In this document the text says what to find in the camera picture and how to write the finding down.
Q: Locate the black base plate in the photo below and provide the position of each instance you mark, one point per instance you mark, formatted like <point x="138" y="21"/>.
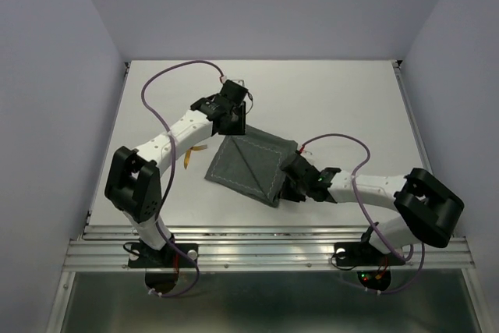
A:
<point x="141" y="256"/>
<point x="352" y="254"/>

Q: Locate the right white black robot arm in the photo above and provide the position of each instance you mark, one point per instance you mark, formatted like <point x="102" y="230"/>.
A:
<point x="428" y="211"/>

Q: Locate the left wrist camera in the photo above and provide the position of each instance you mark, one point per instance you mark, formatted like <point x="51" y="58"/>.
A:
<point x="233" y="92"/>

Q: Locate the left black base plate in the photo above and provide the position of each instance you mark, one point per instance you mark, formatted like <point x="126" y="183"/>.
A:
<point x="141" y="256"/>

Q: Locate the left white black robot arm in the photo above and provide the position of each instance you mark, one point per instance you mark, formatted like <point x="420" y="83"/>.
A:
<point x="134" y="179"/>

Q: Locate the aluminium frame rail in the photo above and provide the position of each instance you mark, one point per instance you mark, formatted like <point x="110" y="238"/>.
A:
<point x="220" y="248"/>

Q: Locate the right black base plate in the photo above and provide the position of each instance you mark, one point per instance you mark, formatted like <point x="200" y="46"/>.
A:
<point x="352" y="254"/>

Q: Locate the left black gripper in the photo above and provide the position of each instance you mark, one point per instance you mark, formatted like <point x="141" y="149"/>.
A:
<point x="240" y="129"/>

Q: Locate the grey cloth napkin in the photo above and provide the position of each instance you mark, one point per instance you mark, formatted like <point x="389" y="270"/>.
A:
<point x="250" y="165"/>

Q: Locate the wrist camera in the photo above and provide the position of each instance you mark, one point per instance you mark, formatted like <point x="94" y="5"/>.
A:
<point x="298" y="163"/>
<point x="233" y="92"/>

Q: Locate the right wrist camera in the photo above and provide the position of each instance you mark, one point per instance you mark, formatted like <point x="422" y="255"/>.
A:
<point x="298" y="163"/>

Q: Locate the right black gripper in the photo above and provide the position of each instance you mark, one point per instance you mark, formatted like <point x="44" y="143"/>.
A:
<point x="285" y="192"/>

